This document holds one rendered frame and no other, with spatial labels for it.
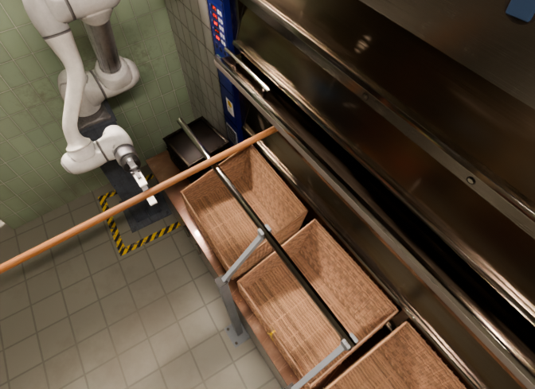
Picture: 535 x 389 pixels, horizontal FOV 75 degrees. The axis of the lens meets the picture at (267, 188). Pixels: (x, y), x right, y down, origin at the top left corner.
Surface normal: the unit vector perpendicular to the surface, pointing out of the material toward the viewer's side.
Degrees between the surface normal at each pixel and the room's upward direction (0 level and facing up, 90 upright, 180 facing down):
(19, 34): 90
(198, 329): 0
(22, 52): 90
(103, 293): 0
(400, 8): 90
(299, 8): 70
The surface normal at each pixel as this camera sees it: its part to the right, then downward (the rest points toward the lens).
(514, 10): -0.82, 0.48
